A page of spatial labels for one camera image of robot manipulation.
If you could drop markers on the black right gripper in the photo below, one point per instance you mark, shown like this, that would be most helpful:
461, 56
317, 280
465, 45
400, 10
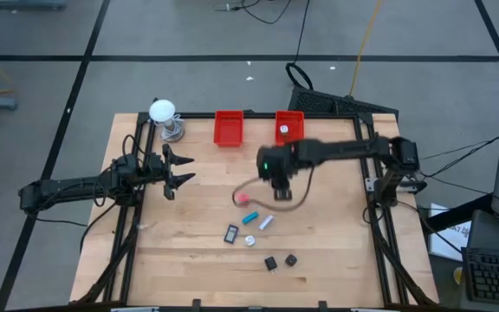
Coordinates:
275, 164

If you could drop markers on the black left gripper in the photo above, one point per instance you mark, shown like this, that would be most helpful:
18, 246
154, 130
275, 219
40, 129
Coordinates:
158, 168

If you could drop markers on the pink wall charger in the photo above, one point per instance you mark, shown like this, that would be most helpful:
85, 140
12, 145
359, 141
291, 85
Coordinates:
243, 198

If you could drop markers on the teal USB stick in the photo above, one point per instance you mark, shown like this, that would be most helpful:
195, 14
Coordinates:
250, 218

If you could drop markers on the white and purple round adapter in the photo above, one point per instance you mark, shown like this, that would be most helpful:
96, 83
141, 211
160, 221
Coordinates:
250, 240

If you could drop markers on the small black display device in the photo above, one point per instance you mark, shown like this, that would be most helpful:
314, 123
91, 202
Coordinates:
231, 234

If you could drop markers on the dark round knob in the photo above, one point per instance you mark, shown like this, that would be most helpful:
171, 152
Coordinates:
291, 260

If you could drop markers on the white wall charger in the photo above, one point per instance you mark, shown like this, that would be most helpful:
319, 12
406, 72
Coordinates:
283, 128

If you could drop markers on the black wall charger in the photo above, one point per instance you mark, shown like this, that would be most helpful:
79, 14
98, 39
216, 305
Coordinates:
270, 262

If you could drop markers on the red plastic basket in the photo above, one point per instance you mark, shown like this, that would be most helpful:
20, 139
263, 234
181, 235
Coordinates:
295, 121
228, 130

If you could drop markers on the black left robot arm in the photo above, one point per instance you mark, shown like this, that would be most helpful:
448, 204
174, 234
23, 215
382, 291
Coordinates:
67, 190

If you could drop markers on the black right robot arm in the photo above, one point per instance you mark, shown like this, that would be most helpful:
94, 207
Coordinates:
345, 149

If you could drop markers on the white mushroom table lamp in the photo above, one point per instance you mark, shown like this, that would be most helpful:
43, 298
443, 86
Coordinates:
162, 110

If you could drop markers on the black perforated panel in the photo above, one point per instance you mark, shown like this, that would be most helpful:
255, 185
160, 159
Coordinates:
319, 102

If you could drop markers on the white paper sheet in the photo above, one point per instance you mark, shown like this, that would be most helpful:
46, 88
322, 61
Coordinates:
449, 242

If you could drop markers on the yellow round object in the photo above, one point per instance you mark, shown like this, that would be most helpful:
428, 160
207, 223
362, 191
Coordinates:
458, 275

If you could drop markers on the black computer keyboard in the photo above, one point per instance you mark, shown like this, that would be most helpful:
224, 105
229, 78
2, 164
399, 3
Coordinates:
496, 277

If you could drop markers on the black aluminium table frame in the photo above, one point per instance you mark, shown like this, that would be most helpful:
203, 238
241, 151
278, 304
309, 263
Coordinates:
191, 115

